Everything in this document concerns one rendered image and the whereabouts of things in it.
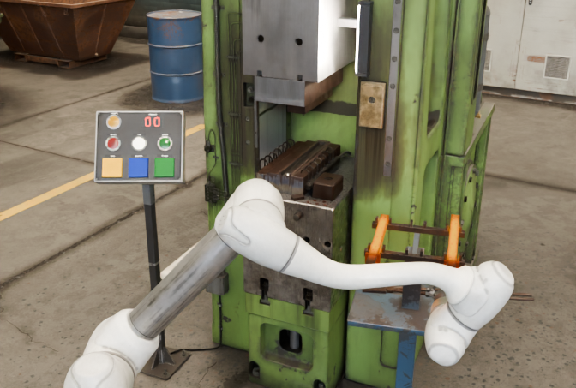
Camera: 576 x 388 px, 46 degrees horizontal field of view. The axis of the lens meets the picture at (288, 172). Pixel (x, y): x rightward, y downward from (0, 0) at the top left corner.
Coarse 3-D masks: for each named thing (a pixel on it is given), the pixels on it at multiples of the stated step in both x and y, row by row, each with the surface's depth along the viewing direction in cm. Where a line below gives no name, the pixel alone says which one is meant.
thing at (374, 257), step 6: (384, 216) 238; (378, 222) 233; (384, 222) 233; (378, 228) 229; (384, 228) 229; (378, 234) 225; (384, 234) 228; (378, 240) 221; (372, 246) 217; (378, 246) 217; (366, 252) 212; (372, 252) 213; (378, 252) 213; (366, 258) 212; (372, 258) 209; (378, 258) 210
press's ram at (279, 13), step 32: (256, 0) 240; (288, 0) 235; (320, 0) 231; (352, 0) 263; (256, 32) 244; (288, 32) 239; (320, 32) 236; (352, 32) 269; (256, 64) 249; (288, 64) 244; (320, 64) 241
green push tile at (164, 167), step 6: (156, 162) 262; (162, 162) 262; (168, 162) 262; (174, 162) 263; (156, 168) 261; (162, 168) 261; (168, 168) 261; (156, 174) 261; (162, 174) 261; (168, 174) 261
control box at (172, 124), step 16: (96, 112) 265; (112, 112) 265; (128, 112) 265; (144, 112) 265; (160, 112) 265; (176, 112) 265; (96, 128) 264; (112, 128) 264; (128, 128) 264; (144, 128) 264; (160, 128) 264; (176, 128) 264; (96, 144) 263; (128, 144) 263; (176, 144) 264; (96, 160) 262; (128, 160) 262; (176, 160) 263; (96, 176) 261; (128, 176) 261; (176, 176) 262
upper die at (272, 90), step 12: (336, 72) 273; (264, 84) 250; (276, 84) 248; (288, 84) 246; (300, 84) 244; (312, 84) 251; (324, 84) 262; (336, 84) 276; (264, 96) 252; (276, 96) 250; (288, 96) 248; (300, 96) 246; (312, 96) 252
